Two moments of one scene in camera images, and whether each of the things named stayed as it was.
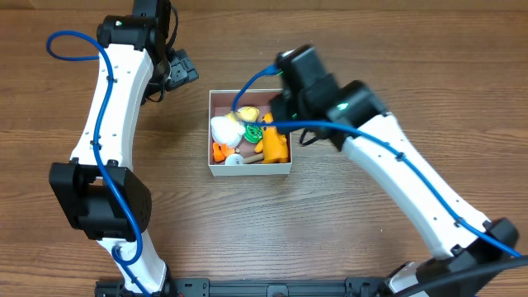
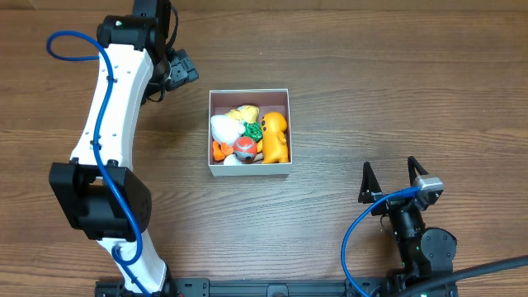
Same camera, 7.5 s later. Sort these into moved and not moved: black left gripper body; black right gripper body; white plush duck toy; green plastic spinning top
Moved: black right gripper body
Not moved: white plush duck toy; black left gripper body; green plastic spinning top
